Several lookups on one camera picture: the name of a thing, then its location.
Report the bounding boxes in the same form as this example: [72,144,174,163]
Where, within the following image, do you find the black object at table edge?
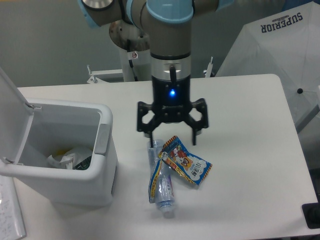
[302,202,320,229]

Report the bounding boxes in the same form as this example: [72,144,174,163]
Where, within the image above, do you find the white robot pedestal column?
[109,20,152,82]

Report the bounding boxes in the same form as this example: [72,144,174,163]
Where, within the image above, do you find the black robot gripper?
[136,76,210,148]

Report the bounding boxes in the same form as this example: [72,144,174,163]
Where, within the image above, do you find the white push-lid trash can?
[0,71,118,207]

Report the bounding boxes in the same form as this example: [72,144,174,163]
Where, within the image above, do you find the white pedestal base frame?
[86,56,216,84]

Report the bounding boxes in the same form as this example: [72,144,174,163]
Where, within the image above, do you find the crushed clear plastic bottle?
[147,139,175,219]

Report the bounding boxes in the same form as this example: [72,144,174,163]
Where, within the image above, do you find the white umbrella with text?
[216,1,320,126]

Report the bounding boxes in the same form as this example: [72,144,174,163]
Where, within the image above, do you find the blue snack wrapper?
[158,135,213,186]

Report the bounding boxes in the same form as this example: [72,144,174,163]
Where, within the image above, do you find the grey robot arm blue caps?
[78,0,232,138]

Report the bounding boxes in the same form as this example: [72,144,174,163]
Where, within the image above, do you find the crumpled trash inside can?
[46,146,93,171]

